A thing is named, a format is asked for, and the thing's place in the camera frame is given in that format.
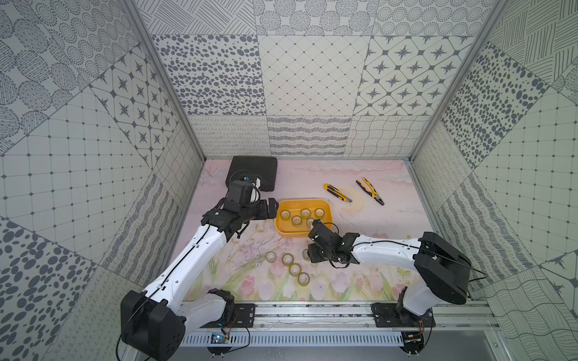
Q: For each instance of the black plastic tool case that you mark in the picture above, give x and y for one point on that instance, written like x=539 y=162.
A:
x=263 y=168

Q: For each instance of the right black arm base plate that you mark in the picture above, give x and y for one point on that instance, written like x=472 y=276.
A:
x=392 y=315

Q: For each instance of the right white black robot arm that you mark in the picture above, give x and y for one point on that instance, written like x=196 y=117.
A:
x=444 y=271

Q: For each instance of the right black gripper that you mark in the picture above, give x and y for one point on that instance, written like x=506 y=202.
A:
x=312 y=252

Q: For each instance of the yellow plastic storage box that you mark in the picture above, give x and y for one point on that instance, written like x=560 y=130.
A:
x=287 y=229

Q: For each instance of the yellow black utility knife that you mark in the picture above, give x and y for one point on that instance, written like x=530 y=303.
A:
x=337 y=193

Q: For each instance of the aluminium mounting rail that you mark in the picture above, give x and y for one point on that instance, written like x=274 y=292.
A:
x=339 y=316

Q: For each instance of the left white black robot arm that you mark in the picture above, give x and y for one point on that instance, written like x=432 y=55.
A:
x=154 y=322

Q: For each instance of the white ventilation grille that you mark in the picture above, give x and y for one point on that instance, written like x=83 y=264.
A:
x=294 y=339

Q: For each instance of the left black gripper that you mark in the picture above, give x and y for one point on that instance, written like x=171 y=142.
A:
x=263 y=209

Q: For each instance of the transparent tape roll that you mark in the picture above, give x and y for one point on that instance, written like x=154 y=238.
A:
x=295 y=270
x=306 y=213
x=271 y=257
x=306 y=255
x=320 y=213
x=287 y=259
x=303 y=279
x=296 y=221
x=285 y=215

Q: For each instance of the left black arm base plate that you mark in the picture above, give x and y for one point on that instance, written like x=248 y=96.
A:
x=237 y=316

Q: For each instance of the yellow black pliers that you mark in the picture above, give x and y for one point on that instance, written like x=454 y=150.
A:
x=370 y=190

